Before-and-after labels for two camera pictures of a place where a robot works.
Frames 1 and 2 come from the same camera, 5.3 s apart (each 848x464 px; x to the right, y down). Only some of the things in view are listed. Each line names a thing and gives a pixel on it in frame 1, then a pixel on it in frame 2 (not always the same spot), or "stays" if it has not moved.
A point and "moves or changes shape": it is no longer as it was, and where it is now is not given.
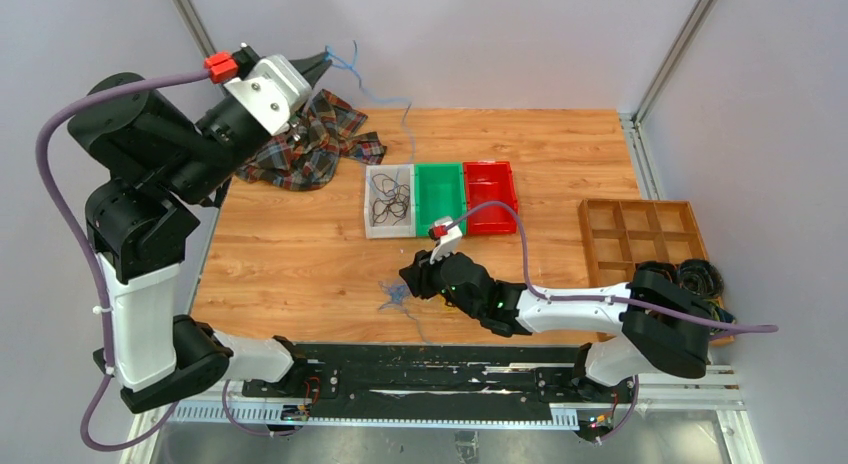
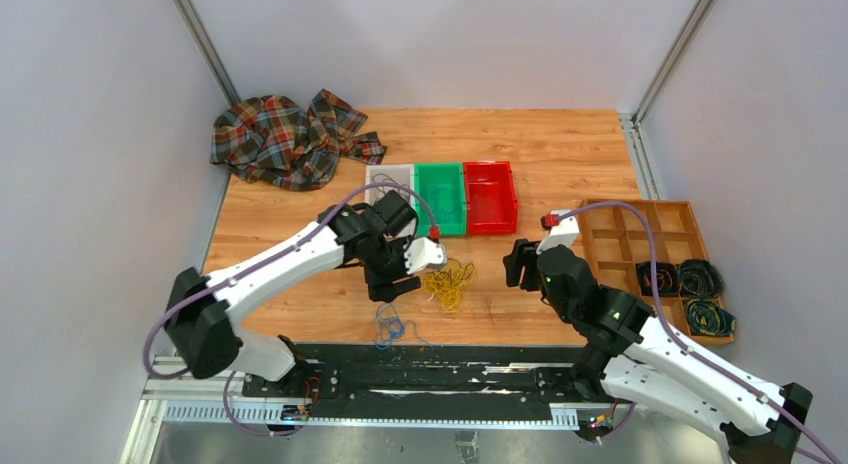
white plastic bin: (389, 207) stays
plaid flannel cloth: (307, 156) stays
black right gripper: (419, 274) -> (525, 256)
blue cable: (398, 293) moves or changes shape
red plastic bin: (490, 181) stays
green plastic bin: (439, 191) stays
